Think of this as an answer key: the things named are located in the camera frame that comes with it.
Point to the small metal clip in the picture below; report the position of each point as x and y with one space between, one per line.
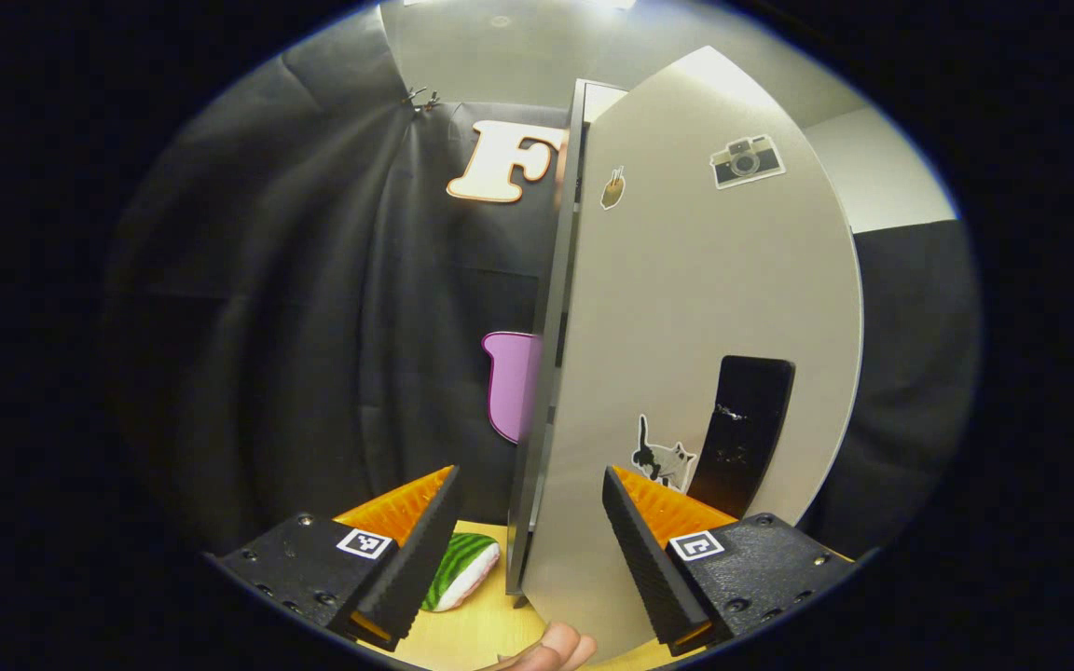
431 101
411 96

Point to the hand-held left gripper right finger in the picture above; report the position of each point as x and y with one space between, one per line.
654 568

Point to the white shoe cabinet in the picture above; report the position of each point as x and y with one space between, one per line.
551 317

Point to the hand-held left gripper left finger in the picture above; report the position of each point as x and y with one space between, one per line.
406 568

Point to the white door with camera sticker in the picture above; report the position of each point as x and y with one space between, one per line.
705 280

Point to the black backdrop cloth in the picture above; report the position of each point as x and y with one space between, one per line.
295 308

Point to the watermelon slice plush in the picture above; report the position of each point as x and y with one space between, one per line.
462 568

